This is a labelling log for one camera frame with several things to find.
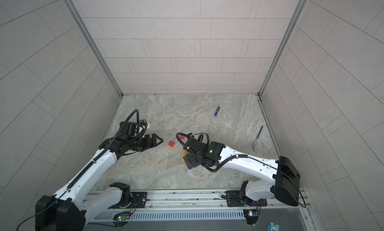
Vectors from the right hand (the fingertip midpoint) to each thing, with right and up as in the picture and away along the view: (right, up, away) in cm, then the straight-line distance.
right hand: (193, 159), depth 75 cm
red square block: (-14, +4, +15) cm, 21 cm away
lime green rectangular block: (-5, +1, +8) cm, 10 cm away
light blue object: (+35, -25, -12) cm, 44 cm away
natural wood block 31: (-6, -4, +8) cm, 11 cm away
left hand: (-16, +9, +2) cm, 19 cm away
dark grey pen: (+42, +10, +21) cm, 48 cm away
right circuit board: (+27, -23, -8) cm, 37 cm away
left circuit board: (-30, -21, -11) cm, 38 cm away
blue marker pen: (+16, +24, +32) cm, 43 cm away
